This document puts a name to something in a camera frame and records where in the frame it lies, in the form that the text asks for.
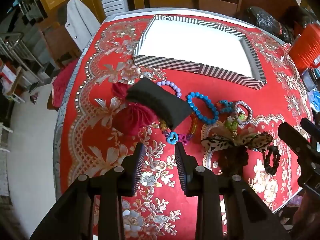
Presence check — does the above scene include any red fabric bow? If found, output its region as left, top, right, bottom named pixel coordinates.
left=111, top=82, right=159, bottom=136

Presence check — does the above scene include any blue bead bracelet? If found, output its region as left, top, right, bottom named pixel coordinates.
left=187, top=91, right=221, bottom=125

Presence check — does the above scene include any purple bead bracelet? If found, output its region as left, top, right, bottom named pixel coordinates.
left=156, top=80, right=183, bottom=99

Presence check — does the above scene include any white ironing board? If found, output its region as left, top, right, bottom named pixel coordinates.
left=66, top=0, right=101, bottom=52

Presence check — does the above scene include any black white striped box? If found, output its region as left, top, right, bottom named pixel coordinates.
left=132, top=15, right=267, bottom=91

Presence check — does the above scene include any black plastic bag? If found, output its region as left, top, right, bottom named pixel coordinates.
left=243, top=6, right=295, bottom=44
left=280, top=5, right=320, bottom=32

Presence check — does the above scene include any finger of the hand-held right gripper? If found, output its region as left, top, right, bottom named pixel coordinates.
left=277, top=122, right=314, bottom=162
left=300, top=117, right=320, bottom=142

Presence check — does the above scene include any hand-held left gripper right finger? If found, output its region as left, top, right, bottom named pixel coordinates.
left=174, top=143, right=292, bottom=240

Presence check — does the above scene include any amber and heart bead bracelet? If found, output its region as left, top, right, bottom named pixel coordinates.
left=159, top=113, right=199, bottom=146

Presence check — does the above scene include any blue plastic item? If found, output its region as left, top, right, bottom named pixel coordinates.
left=307, top=90, right=320, bottom=113

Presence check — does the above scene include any black scrunchie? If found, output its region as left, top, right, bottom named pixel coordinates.
left=262, top=145, right=282, bottom=176

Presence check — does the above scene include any red cloth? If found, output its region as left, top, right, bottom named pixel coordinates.
left=51, top=60, right=81, bottom=110

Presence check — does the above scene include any teal and green bead strand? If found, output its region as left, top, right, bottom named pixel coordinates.
left=216, top=99, right=247, bottom=133

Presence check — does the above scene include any person's right forearm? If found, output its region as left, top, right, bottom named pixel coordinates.
left=291, top=191, right=320, bottom=240

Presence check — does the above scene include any red floral tablecloth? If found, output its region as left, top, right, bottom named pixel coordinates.
left=52, top=15, right=313, bottom=240

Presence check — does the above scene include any metal rack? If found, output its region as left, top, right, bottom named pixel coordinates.
left=0, top=25, right=52, bottom=87

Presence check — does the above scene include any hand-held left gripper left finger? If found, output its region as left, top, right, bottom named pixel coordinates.
left=30, top=142, right=146, bottom=240

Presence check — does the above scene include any silver spiral hair tie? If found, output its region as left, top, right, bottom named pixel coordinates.
left=234, top=100, right=253, bottom=126

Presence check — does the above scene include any leopard print bow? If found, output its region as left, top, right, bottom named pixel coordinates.
left=201, top=131, right=273, bottom=153

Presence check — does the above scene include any orange plastic basket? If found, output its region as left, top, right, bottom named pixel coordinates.
left=287, top=24, right=320, bottom=71

